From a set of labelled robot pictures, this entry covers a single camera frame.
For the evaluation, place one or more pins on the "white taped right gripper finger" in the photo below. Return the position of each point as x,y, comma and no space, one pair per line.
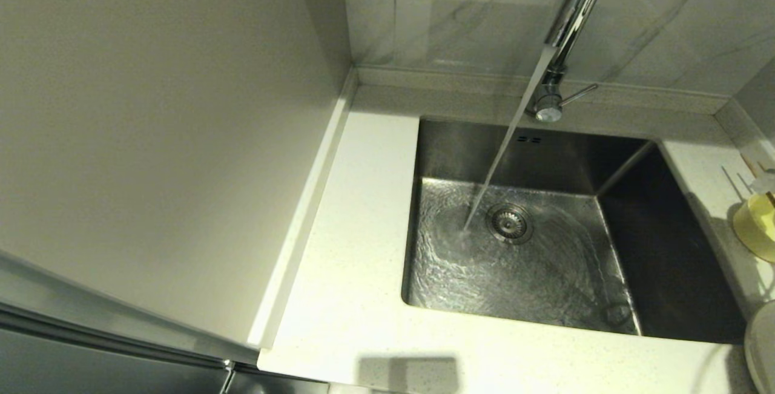
766,188
766,174

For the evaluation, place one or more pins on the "wooden chopstick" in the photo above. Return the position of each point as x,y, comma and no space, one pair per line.
749,165

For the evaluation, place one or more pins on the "pale yellow bowl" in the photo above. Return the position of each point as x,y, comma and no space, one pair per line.
754,230

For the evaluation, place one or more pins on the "round cream plate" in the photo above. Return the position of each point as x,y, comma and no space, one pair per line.
764,345

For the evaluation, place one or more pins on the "thin chrome faucet lever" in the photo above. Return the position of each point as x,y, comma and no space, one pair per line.
578,95

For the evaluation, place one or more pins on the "stainless steel sink basin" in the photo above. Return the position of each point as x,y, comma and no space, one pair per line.
545,297

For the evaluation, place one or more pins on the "tall chrome faucet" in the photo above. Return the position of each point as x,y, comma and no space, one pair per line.
578,6

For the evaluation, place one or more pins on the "round metal drain strainer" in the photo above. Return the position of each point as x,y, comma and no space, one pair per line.
510,223

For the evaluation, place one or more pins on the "tall pale cabinet side panel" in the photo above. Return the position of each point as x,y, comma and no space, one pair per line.
151,140

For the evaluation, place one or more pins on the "metal cabinet trim strip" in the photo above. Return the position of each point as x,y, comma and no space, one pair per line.
121,341

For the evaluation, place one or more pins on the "dark glossy cabinet door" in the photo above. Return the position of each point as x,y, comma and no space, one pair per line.
91,373

